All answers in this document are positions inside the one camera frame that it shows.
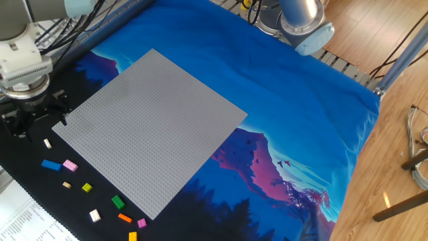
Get printed white paper sheets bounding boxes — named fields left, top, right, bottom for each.
left=0, top=179, right=80, bottom=241

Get dark green Lego brick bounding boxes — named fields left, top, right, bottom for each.
left=111, top=194, right=126, bottom=210

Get light pink Lego brick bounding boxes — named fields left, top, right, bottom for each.
left=62, top=159, right=79, bottom=173

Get coiled black cable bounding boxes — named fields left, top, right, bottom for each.
left=247, top=0, right=265, bottom=25

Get dark tripod leg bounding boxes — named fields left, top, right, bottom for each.
left=372, top=189, right=428, bottom=223
left=401, top=149, right=428, bottom=171

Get black gripper cable bundle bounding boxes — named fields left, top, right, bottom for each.
left=33, top=0, right=120, bottom=66

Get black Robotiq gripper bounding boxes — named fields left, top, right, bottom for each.
left=1, top=89, right=70, bottom=141

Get aluminium frame rail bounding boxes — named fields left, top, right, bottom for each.
left=49, top=0, right=155, bottom=76

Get long blue Lego brick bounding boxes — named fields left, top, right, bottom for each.
left=41, top=159, right=63, bottom=172

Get blue mountain print cloth mat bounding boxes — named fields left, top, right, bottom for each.
left=0, top=0, right=381, bottom=241

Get grey wire bundle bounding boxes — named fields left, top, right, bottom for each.
left=406, top=104, right=428, bottom=191

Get grey Lego baseplate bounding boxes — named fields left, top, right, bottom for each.
left=51, top=48, right=248, bottom=221

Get aluminium frame post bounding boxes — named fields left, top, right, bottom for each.
left=374, top=19, right=428, bottom=98

